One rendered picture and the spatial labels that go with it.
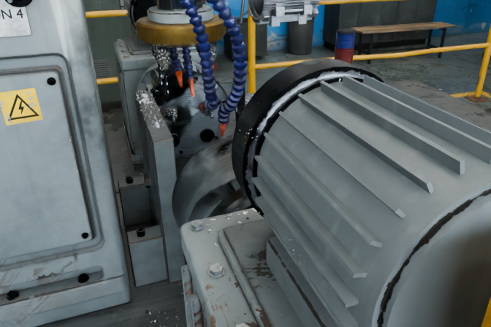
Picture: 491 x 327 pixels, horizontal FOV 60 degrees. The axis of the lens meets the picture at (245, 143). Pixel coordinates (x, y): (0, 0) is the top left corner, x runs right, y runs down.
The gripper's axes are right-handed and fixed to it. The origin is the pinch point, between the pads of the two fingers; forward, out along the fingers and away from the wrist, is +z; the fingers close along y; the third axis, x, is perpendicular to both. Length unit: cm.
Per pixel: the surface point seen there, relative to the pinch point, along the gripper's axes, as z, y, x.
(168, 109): 43, 33, 35
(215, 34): 39, 59, 11
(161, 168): 51, 67, 35
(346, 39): -13.4, 24.5, 16.1
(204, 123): 32, 31, 40
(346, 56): -14.5, 24.7, 21.5
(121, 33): 30, -261, 64
